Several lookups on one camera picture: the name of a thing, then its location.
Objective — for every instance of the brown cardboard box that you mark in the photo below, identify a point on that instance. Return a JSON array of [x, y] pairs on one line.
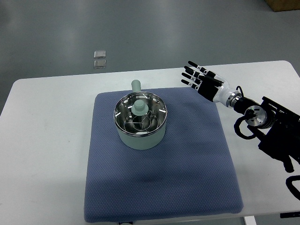
[[283, 5]]

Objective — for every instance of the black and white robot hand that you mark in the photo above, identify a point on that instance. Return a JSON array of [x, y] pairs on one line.
[[210, 85]]

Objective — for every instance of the blue quilted mat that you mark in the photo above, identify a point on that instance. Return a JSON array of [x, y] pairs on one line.
[[189, 173]]

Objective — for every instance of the pale green pot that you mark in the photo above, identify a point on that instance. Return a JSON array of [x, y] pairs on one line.
[[146, 142]]

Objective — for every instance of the glass lid with green knob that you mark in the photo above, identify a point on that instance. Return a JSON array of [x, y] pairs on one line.
[[140, 114]]

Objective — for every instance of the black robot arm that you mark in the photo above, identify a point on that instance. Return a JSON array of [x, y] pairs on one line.
[[277, 128]]

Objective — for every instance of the white table leg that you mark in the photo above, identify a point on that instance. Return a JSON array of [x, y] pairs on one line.
[[250, 220]]

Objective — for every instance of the lower metal floor plate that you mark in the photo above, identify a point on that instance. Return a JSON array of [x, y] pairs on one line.
[[99, 63]]

